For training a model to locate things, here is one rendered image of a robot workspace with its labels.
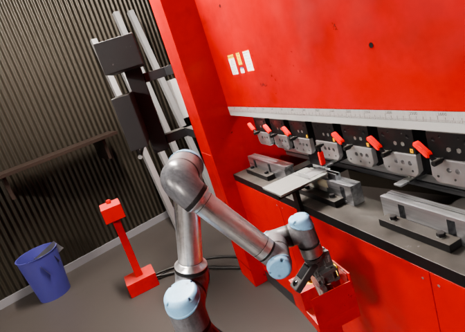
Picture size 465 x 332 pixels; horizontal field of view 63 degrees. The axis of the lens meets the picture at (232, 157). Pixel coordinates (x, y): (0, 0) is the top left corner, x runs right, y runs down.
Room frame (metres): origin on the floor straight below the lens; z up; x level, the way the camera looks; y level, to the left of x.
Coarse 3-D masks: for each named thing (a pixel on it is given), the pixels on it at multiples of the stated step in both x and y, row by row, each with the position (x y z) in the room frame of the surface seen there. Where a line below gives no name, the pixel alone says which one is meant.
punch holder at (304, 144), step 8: (288, 120) 1.85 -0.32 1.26; (296, 120) 1.78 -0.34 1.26; (296, 128) 1.79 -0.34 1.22; (304, 128) 1.72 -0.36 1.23; (312, 128) 1.71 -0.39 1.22; (304, 136) 1.74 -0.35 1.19; (312, 136) 1.71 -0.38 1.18; (296, 144) 1.82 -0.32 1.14; (304, 144) 1.75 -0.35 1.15; (312, 144) 1.71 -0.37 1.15; (304, 152) 1.77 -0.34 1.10; (312, 152) 1.71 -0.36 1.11
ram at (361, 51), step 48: (240, 0) 1.99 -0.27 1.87; (288, 0) 1.61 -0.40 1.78; (336, 0) 1.34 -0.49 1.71; (384, 0) 1.15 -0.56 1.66; (432, 0) 1.00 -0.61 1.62; (240, 48) 2.13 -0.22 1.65; (288, 48) 1.69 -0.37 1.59; (336, 48) 1.39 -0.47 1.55; (384, 48) 1.18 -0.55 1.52; (432, 48) 1.03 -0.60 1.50; (240, 96) 2.31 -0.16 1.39; (288, 96) 1.79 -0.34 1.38; (336, 96) 1.45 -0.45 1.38; (384, 96) 1.22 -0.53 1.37; (432, 96) 1.05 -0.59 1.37
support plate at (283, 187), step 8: (304, 168) 1.83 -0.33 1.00; (288, 176) 1.79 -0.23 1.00; (296, 176) 1.76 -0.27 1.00; (320, 176) 1.66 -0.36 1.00; (272, 184) 1.76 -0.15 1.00; (280, 184) 1.72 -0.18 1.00; (288, 184) 1.69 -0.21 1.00; (296, 184) 1.66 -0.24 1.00; (304, 184) 1.63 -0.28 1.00; (272, 192) 1.67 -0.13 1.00; (280, 192) 1.62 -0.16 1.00; (288, 192) 1.60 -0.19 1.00
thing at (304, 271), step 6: (306, 264) 1.17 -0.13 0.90; (312, 264) 1.14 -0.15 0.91; (300, 270) 1.17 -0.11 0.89; (306, 270) 1.14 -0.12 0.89; (312, 270) 1.14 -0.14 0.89; (300, 276) 1.15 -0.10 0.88; (306, 276) 1.13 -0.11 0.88; (294, 282) 1.14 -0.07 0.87; (300, 282) 1.13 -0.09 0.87; (306, 282) 1.13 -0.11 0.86; (294, 288) 1.13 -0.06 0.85; (300, 288) 1.12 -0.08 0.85
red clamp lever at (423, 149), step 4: (412, 144) 1.09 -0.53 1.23; (416, 144) 1.09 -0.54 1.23; (420, 144) 1.08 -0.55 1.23; (416, 148) 1.08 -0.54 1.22; (420, 148) 1.07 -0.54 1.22; (424, 148) 1.07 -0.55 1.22; (420, 152) 1.07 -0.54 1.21; (424, 152) 1.06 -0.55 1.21; (428, 152) 1.06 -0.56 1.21; (424, 156) 1.06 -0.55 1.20; (428, 156) 1.05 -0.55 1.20; (432, 156) 1.05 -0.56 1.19; (432, 160) 1.04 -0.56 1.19; (436, 160) 1.03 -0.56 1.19; (440, 160) 1.03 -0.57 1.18; (432, 164) 1.03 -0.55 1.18; (436, 164) 1.02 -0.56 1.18
